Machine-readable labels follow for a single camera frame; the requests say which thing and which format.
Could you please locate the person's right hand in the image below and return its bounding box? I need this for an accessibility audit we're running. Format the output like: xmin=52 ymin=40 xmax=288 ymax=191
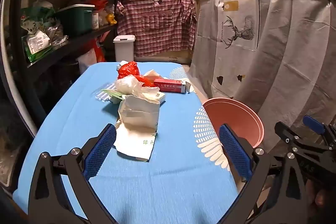
xmin=306 ymin=179 xmax=336 ymax=215

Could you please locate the grey plain curtain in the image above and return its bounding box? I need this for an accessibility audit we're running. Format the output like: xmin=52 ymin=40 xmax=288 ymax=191
xmin=189 ymin=0 xmax=336 ymax=161

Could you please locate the green storage box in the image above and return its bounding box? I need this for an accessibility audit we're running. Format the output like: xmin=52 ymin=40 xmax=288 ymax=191
xmin=55 ymin=4 xmax=95 ymax=36

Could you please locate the white pedal bin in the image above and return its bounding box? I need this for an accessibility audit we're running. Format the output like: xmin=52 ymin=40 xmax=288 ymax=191
xmin=113 ymin=35 xmax=136 ymax=63

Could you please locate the red plaid shirt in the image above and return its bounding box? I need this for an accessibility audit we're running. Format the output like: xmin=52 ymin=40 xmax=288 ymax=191
xmin=116 ymin=0 xmax=198 ymax=58

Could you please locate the white tissue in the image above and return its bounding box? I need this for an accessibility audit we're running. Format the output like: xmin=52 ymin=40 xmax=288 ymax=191
xmin=115 ymin=76 xmax=160 ymax=102

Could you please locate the green white packet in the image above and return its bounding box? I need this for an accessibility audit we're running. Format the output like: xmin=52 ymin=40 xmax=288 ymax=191
xmin=94 ymin=84 xmax=126 ymax=104

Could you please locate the white labelled jar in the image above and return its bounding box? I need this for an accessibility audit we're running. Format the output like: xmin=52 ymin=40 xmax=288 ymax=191
xmin=91 ymin=9 xmax=100 ymax=30

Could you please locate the white paper bag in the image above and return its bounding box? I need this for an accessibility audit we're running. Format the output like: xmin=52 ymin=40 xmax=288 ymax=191
xmin=113 ymin=94 xmax=160 ymax=162

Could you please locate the green white food bag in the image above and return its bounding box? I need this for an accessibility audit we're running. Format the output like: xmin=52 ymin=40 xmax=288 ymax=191
xmin=22 ymin=30 xmax=53 ymax=63

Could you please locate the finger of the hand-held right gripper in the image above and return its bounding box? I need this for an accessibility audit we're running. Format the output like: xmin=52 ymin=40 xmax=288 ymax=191
xmin=274 ymin=121 xmax=302 ymax=151
xmin=302 ymin=115 xmax=328 ymax=135

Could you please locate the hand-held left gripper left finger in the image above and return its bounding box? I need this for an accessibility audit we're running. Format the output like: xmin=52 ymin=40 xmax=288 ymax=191
xmin=28 ymin=123 xmax=117 ymax=224

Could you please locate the blue printed tablecloth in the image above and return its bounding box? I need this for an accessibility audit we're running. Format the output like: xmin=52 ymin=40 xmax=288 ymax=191
xmin=13 ymin=61 xmax=244 ymax=224

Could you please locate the black shelf rack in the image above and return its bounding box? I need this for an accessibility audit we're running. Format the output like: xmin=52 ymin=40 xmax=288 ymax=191
xmin=0 ymin=0 xmax=125 ymax=135

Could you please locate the small white box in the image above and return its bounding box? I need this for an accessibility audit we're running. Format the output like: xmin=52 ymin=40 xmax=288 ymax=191
xmin=147 ymin=91 xmax=166 ymax=104

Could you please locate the red plastic bag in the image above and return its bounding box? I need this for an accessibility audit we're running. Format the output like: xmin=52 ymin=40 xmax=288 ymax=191
xmin=117 ymin=61 xmax=159 ymax=88

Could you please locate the white sack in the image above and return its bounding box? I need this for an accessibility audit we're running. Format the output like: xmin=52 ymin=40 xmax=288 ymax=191
xmin=78 ymin=49 xmax=98 ymax=73

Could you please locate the clear bag of food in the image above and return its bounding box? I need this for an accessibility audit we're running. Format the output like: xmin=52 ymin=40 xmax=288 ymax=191
xmin=43 ymin=23 xmax=69 ymax=47

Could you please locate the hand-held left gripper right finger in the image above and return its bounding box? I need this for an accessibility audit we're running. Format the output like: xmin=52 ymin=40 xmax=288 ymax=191
xmin=219 ymin=123 xmax=307 ymax=224

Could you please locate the red medicine box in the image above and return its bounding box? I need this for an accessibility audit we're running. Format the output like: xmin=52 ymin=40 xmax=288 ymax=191
xmin=154 ymin=78 xmax=193 ymax=94

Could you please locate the pink plastic basin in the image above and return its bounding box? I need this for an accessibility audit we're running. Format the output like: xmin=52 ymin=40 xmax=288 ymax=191
xmin=203 ymin=97 xmax=265 ymax=149

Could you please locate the white deer print cloth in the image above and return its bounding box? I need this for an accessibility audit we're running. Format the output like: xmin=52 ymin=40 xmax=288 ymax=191
xmin=207 ymin=0 xmax=275 ymax=101

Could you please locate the red bag on shelf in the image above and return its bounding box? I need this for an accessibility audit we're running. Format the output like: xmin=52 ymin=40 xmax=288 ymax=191
xmin=88 ymin=0 xmax=109 ymax=13

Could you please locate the green printed plastic bag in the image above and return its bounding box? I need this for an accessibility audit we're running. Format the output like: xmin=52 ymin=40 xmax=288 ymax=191
xmin=21 ymin=2 xmax=57 ymax=33

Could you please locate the red orange sack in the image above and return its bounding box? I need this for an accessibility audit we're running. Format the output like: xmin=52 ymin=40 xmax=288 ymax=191
xmin=89 ymin=39 xmax=107 ymax=63

